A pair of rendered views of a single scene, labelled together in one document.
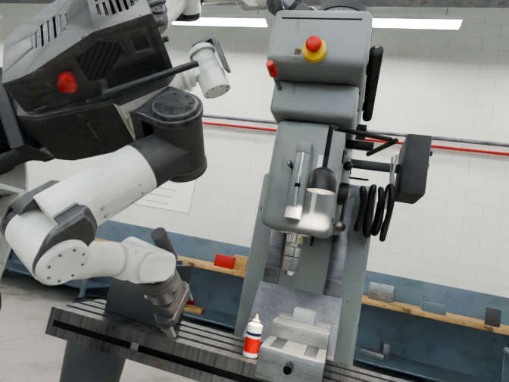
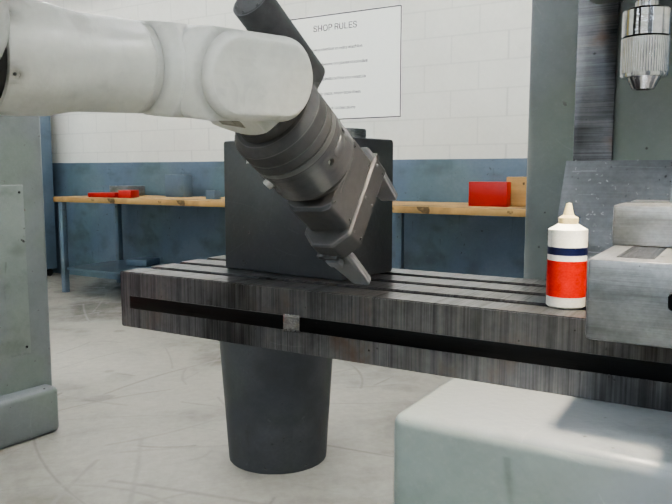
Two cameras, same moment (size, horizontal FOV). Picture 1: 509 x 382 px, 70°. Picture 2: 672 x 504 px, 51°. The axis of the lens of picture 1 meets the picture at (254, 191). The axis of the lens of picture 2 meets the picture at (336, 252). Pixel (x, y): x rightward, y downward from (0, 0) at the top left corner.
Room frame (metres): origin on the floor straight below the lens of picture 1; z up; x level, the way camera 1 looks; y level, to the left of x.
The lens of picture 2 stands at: (0.27, -0.03, 1.10)
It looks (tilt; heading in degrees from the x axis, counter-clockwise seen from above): 6 degrees down; 15
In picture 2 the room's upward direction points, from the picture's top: straight up
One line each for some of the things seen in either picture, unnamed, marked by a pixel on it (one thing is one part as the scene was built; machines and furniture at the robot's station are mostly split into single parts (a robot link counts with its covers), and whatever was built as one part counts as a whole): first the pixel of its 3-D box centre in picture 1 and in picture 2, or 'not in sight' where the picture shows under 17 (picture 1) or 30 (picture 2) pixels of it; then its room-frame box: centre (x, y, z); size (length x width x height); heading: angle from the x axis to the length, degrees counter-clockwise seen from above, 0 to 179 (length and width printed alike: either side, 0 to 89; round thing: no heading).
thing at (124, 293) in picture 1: (150, 285); (306, 201); (1.24, 0.28, 1.06); 0.22 x 0.12 x 0.20; 67
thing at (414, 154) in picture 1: (412, 170); not in sight; (1.28, -0.55, 1.62); 0.20 x 0.09 x 0.21; 164
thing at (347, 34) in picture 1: (323, 78); not in sight; (1.10, -0.15, 1.81); 0.47 x 0.26 x 0.16; 164
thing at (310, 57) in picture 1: (314, 50); not in sight; (0.86, -0.08, 1.76); 0.06 x 0.02 x 0.06; 74
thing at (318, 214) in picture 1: (305, 180); not in sight; (1.09, -0.15, 1.47); 0.21 x 0.19 x 0.32; 74
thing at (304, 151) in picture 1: (299, 180); not in sight; (0.98, -0.11, 1.45); 0.04 x 0.04 x 0.21; 74
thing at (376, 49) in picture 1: (370, 90); not in sight; (1.08, -0.29, 1.79); 0.45 x 0.04 x 0.04; 164
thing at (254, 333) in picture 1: (253, 334); (567, 254); (1.04, -0.07, 1.01); 0.04 x 0.04 x 0.11
